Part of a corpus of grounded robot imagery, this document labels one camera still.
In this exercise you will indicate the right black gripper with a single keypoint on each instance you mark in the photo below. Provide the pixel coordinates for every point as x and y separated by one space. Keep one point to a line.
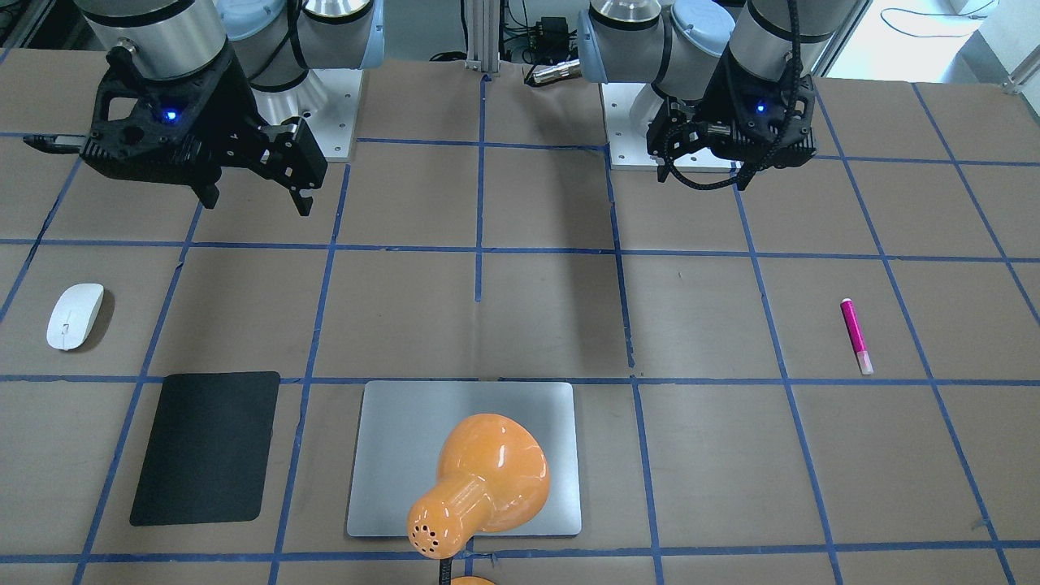
230 108

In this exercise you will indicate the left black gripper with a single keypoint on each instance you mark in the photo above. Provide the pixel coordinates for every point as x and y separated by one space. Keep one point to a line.
708 104

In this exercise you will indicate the pink marker pen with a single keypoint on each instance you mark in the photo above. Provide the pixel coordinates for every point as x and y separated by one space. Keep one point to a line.
855 336

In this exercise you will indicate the white computer mouse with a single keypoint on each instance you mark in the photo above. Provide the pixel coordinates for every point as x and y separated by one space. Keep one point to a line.
73 316

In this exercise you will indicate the silver laptop notebook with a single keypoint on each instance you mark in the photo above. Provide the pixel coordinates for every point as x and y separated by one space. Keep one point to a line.
404 424

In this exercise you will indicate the black mousepad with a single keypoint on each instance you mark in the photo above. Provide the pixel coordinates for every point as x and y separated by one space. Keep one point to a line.
208 450

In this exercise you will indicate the orange desk lamp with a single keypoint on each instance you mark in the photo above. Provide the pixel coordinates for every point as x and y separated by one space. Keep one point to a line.
492 476

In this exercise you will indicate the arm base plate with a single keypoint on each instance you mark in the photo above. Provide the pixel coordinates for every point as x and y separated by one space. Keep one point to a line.
328 99
628 110

